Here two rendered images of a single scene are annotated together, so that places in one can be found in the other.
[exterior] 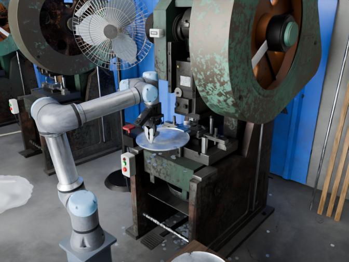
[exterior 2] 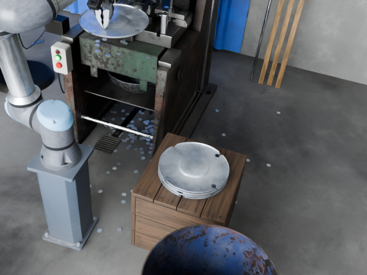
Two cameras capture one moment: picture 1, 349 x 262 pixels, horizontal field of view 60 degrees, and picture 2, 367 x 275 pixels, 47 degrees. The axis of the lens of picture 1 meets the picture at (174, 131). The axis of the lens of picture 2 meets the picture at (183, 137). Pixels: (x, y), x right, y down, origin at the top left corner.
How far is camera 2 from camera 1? 55 cm
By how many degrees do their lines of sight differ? 30
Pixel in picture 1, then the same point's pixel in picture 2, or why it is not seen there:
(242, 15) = not seen: outside the picture
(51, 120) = (21, 17)
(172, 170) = (126, 59)
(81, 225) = (61, 141)
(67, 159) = (24, 64)
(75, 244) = (53, 163)
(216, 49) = not seen: outside the picture
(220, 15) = not seen: outside the picture
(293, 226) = (240, 101)
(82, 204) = (59, 116)
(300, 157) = (236, 22)
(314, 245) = (263, 115)
